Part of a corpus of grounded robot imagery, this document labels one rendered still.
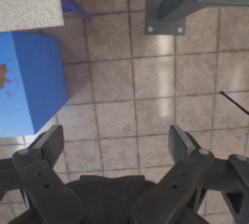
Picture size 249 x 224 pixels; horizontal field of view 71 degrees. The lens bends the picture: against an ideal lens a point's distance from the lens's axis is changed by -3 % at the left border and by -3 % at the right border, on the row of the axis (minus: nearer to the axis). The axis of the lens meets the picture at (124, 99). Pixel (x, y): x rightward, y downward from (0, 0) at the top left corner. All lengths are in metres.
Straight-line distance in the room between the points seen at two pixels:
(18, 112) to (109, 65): 0.74
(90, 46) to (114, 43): 0.19
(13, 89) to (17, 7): 0.39
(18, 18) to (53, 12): 0.12
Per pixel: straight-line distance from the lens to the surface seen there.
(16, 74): 0.94
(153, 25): 1.42
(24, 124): 1.01
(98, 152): 1.69
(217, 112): 1.71
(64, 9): 1.03
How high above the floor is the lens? 1.41
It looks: 74 degrees down
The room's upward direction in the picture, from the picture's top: 177 degrees clockwise
